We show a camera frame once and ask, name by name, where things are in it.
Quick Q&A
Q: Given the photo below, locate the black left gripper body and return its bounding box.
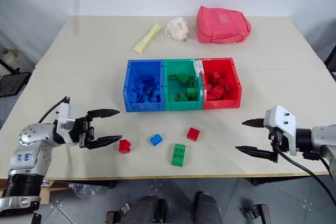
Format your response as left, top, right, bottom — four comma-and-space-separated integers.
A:
69, 115, 95, 148

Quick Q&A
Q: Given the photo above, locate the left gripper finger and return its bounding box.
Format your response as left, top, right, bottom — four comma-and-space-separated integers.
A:
86, 108, 121, 120
83, 135, 123, 152

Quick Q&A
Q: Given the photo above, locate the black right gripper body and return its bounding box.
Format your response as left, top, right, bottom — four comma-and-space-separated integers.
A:
267, 126, 289, 154

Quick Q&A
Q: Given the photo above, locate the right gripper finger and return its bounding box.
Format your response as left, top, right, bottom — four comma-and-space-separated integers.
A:
235, 145, 279, 163
241, 118, 265, 130

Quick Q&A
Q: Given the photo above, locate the red stepped toy block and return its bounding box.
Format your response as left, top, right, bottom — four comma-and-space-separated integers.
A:
118, 139, 132, 154

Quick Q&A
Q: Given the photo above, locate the blue plastic bin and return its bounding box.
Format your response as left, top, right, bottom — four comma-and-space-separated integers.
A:
123, 59, 166, 113

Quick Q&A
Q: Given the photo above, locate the red plastic bin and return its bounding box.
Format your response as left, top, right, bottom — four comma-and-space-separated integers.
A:
199, 57, 242, 110

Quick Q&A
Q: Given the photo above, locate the clear plastic bag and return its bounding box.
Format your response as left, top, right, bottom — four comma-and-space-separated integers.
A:
68, 182, 99, 198

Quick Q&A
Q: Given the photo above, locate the red square toy block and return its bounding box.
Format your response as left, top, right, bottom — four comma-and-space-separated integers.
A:
186, 127, 201, 141

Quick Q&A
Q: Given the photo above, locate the green plastic bin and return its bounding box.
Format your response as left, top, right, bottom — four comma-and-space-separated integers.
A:
162, 58, 205, 111

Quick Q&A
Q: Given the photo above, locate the long green toy block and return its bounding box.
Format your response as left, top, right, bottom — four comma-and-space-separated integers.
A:
170, 143, 187, 167

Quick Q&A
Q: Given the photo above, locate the dark rounded shape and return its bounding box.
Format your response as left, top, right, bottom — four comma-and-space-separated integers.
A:
133, 195, 168, 224
196, 191, 224, 224

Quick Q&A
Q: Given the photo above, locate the pale yellow tube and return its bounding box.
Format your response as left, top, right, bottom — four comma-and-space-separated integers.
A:
132, 23, 165, 54

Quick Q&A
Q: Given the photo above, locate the black mesh crate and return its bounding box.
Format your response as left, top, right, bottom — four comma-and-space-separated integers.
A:
0, 71, 32, 98

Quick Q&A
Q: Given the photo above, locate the dark chair edge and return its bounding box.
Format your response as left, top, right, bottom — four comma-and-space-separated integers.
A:
323, 47, 336, 73

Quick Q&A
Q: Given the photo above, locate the pink fabric pouch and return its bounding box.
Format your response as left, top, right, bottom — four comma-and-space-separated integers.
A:
196, 5, 252, 44

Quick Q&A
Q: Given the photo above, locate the white round container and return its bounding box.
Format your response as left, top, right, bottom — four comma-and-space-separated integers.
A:
0, 48, 19, 74

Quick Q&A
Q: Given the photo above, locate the white mesh bath sponge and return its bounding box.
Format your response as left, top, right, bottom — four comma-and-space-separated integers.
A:
164, 17, 191, 42

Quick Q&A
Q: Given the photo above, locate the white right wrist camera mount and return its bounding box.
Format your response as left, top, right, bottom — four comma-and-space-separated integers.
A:
263, 105, 299, 156

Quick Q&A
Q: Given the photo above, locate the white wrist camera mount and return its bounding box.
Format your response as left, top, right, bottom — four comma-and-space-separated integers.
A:
56, 102, 77, 146
263, 105, 299, 156

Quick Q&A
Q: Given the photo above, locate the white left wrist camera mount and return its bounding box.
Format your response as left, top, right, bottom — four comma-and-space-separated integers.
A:
56, 102, 77, 146

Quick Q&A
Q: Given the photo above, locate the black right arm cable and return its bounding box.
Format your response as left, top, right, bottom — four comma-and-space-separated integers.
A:
272, 142, 336, 207

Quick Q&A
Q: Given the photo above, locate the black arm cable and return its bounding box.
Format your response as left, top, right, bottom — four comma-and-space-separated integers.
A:
38, 96, 70, 124
272, 142, 336, 207

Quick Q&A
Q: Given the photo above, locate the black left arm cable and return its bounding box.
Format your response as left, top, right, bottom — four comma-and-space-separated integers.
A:
38, 96, 70, 124

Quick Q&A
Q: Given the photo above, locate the wooden table frame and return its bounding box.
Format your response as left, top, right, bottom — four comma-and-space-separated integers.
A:
39, 180, 117, 204

